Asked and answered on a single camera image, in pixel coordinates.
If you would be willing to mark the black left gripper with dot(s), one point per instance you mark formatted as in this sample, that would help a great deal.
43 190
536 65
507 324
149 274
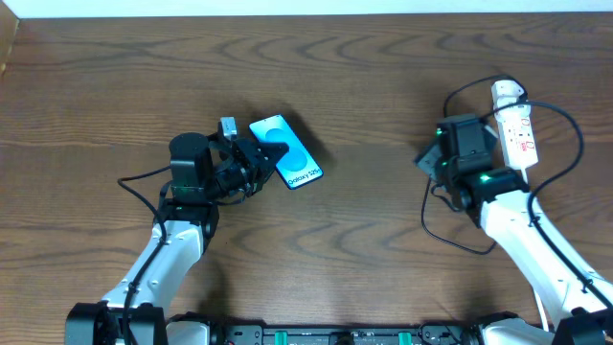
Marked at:
252 160

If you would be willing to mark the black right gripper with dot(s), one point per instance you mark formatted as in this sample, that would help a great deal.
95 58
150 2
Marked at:
428 160

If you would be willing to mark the blue Galaxy smartphone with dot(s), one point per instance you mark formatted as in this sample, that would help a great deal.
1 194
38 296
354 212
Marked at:
297 167

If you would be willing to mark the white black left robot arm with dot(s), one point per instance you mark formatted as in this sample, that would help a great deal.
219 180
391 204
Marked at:
205 172

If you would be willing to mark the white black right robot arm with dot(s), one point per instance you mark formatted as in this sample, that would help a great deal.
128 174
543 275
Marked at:
480 167

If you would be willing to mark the white USB charger plug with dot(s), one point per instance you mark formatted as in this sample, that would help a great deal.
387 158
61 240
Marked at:
507 92

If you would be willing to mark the white power strip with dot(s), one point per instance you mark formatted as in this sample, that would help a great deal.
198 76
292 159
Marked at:
516 135

